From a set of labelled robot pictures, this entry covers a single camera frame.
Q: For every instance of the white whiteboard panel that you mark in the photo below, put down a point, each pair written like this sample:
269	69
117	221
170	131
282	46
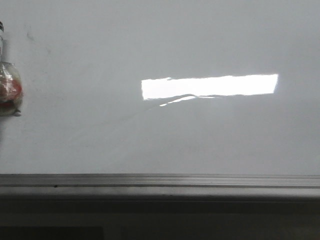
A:
163	87

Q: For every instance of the aluminium whiteboard tray rail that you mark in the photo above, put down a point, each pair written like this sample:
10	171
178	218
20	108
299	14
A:
167	186

